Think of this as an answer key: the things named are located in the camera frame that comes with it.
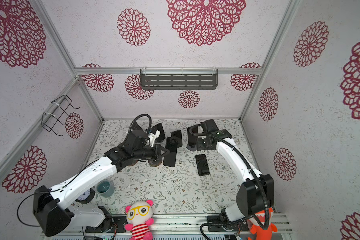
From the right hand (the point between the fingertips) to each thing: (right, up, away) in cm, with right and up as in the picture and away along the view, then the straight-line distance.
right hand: (203, 142), depth 84 cm
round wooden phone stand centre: (-29, -14, +13) cm, 34 cm away
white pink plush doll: (-33, -34, -14) cm, 49 cm away
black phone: (+1, -15, +11) cm, 18 cm away
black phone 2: (-14, +4, +12) cm, 19 cm away
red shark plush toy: (+23, -40, -14) cm, 48 cm away
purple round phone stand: (-4, -5, +20) cm, 21 cm away
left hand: (-19, -5, -10) cm, 22 cm away
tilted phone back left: (-43, +10, +17) cm, 47 cm away
